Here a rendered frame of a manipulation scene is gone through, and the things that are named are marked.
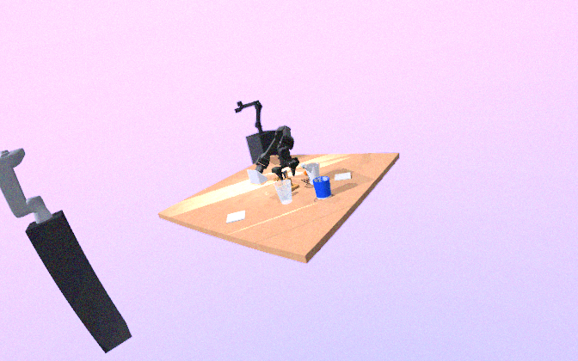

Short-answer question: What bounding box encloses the white flat square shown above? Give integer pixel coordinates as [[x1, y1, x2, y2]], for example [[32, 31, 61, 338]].
[[335, 172, 351, 181], [227, 211, 245, 223]]

